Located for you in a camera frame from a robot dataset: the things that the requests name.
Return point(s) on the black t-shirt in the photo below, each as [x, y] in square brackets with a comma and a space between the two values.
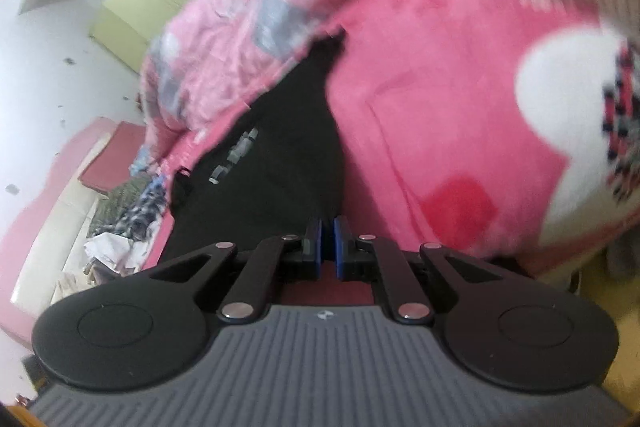
[280, 167]

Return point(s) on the green patterned garment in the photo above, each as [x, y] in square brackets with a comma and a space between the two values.
[125, 194]

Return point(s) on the pink pillow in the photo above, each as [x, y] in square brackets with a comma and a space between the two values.
[112, 157]

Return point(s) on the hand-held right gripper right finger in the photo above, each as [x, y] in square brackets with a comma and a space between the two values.
[341, 252]

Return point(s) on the pink floral bed blanket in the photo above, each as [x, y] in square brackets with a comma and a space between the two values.
[425, 82]

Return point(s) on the pink white headboard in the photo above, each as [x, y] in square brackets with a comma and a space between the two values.
[45, 247]

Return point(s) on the plaid shirt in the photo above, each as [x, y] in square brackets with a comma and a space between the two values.
[137, 212]

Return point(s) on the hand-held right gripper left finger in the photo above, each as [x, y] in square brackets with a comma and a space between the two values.
[316, 252]

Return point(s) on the pale yellow wardrobe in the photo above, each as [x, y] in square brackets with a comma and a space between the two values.
[150, 2]

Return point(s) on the pink grey floral duvet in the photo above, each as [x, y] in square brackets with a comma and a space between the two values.
[235, 37]

